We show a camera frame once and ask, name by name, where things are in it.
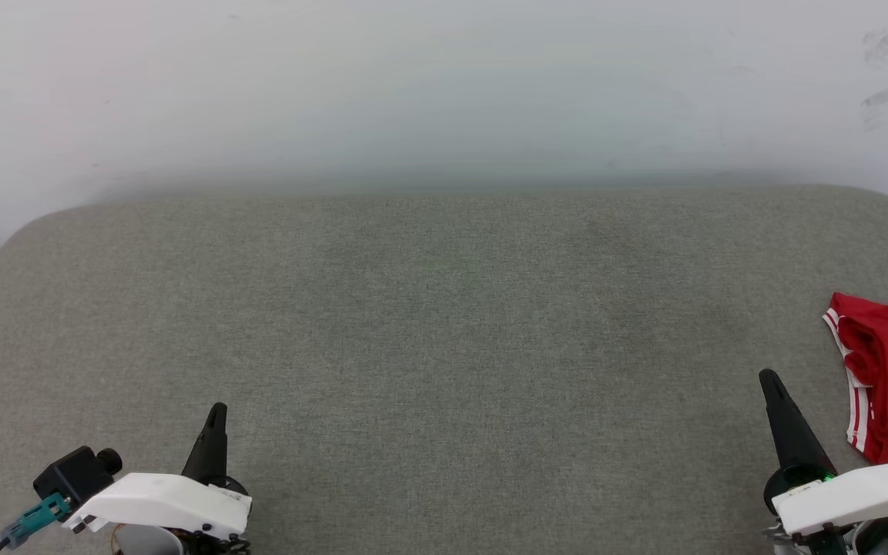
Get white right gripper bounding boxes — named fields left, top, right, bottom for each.
left=758, top=368, right=888, bottom=555

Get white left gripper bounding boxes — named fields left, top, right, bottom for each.
left=62, top=402, right=254, bottom=555

